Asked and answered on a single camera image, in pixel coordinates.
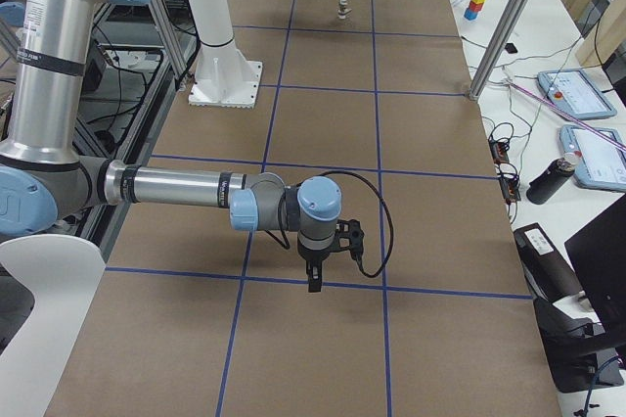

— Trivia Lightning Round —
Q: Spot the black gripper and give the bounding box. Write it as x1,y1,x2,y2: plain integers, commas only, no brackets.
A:
297,232,340,293

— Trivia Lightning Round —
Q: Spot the chrome valve with white pipe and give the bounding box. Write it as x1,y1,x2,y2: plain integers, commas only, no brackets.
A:
337,0,352,21

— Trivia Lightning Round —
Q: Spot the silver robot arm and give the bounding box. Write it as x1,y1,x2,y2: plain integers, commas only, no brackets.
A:
1,0,341,292

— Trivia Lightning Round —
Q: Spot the black box with label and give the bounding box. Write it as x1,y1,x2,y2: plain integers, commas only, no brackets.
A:
514,223,582,302

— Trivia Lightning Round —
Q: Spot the black water bottle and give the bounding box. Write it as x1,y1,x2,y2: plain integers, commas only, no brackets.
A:
526,151,582,205

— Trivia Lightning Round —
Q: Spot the pink grabber stick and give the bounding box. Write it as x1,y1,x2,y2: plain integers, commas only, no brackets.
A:
507,81,626,153

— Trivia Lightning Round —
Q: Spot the black monitor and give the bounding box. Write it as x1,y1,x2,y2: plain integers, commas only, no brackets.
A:
565,197,625,330

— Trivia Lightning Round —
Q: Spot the small black device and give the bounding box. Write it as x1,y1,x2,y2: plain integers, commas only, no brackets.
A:
505,43,517,54

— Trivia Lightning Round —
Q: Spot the blue cube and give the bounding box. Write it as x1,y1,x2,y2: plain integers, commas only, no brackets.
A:
464,9,478,21

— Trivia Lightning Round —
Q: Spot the red cube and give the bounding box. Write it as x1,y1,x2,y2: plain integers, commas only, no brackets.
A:
467,1,484,15

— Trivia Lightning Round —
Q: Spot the near teach pendant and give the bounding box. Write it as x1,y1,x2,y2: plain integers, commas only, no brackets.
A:
559,124,625,192

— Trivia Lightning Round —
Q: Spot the teach pendant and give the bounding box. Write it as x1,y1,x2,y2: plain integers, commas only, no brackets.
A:
537,69,617,120
559,124,625,192

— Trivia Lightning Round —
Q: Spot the far teach pendant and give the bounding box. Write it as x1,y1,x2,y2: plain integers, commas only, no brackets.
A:
537,69,617,120

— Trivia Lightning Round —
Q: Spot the black camera cable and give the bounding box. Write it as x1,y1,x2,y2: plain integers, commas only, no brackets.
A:
263,170,395,278

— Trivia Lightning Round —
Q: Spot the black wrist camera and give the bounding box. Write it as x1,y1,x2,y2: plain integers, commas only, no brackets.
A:
335,219,365,262

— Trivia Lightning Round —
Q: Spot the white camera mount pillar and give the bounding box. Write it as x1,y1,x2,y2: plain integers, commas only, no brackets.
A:
189,0,263,109

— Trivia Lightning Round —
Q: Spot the circuit board with wires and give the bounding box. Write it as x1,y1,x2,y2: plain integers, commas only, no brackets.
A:
488,139,510,163

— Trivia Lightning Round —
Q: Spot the aluminium frame post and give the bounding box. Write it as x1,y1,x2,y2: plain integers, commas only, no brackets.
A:
468,0,528,102

